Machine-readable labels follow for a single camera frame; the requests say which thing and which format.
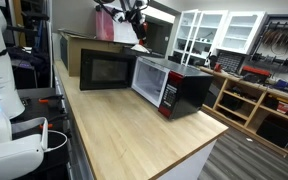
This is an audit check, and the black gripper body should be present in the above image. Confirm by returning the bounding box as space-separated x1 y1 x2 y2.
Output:
130 12 146 39

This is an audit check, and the red black microwave door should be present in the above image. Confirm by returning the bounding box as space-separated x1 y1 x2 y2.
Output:
80 49 136 90

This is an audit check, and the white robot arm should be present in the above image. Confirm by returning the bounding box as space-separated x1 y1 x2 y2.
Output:
0 9 52 180

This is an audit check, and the white glass door cabinet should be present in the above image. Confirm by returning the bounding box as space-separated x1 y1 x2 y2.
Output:
171 9 228 66

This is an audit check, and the red black microwave body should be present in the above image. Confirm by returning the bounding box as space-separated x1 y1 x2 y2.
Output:
131 56 213 119

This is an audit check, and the dark grey storage bin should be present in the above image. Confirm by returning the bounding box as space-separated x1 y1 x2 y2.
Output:
122 46 164 58

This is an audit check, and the pink translucent plastic bin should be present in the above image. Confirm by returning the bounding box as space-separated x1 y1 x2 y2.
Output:
95 5 138 44

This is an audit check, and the large cardboard box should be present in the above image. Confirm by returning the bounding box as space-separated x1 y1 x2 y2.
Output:
58 29 126 76

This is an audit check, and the black parts drawer organizer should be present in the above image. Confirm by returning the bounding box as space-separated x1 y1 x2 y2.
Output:
217 51 245 73

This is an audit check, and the black clamp orange tip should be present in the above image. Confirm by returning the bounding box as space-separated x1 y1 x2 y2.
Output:
38 95 63 108

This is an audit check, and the red toolbox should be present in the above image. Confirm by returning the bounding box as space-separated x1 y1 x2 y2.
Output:
241 66 271 83

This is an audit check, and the black tool pegboard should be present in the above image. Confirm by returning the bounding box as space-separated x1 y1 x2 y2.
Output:
249 14 288 73

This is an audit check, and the wooden workbench shelf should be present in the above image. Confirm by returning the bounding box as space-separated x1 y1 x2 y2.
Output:
200 67 288 156

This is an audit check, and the white cable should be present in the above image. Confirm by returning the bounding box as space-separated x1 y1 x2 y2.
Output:
43 129 69 153

